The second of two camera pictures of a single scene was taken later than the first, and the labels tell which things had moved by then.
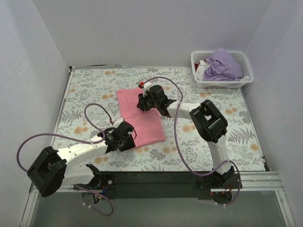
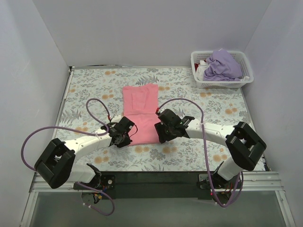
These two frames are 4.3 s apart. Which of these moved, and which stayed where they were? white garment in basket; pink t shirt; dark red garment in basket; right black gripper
Moved: right black gripper
Stayed: white garment in basket; dark red garment in basket; pink t shirt
